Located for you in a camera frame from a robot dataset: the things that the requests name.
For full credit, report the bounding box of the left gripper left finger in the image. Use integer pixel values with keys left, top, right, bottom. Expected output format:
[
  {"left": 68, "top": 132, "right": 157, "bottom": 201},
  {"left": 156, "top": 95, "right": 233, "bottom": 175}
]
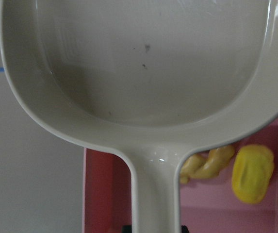
[{"left": 121, "top": 225, "right": 132, "bottom": 233}]

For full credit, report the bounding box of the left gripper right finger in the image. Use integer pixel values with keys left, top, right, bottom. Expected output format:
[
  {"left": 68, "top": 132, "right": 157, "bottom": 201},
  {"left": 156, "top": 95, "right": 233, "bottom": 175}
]
[{"left": 181, "top": 225, "right": 189, "bottom": 233}]

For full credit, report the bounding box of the tan toy ginger root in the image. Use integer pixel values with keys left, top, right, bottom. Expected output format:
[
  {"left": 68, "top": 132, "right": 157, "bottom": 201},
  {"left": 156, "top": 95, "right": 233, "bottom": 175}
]
[{"left": 179, "top": 145, "right": 235, "bottom": 184}]

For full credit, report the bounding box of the yellow toy lemon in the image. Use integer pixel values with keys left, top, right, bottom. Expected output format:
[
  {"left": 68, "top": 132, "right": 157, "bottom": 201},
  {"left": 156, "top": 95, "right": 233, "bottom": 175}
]
[{"left": 231, "top": 144, "right": 275, "bottom": 204}]

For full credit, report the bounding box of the beige plastic dustpan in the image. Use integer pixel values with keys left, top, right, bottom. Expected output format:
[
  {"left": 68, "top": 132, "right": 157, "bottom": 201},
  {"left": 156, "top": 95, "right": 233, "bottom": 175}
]
[{"left": 0, "top": 0, "right": 278, "bottom": 233}]

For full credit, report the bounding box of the pink plastic bin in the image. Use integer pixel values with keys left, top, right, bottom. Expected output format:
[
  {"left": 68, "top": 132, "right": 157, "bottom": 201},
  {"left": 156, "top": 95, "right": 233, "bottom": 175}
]
[{"left": 82, "top": 118, "right": 278, "bottom": 233}]

